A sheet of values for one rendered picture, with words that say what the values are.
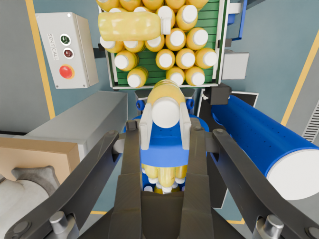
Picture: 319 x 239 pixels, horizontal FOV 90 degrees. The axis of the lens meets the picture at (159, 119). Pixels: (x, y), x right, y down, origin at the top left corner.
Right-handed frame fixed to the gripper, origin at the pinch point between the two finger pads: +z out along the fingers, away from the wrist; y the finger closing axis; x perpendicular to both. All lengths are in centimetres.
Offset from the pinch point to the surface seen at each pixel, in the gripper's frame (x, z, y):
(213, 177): -127, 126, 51
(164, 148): -15.6, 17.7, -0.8
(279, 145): -32, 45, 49
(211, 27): 15, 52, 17
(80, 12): 40, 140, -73
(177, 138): -15.6, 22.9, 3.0
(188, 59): 5.2, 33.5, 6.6
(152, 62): 3, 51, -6
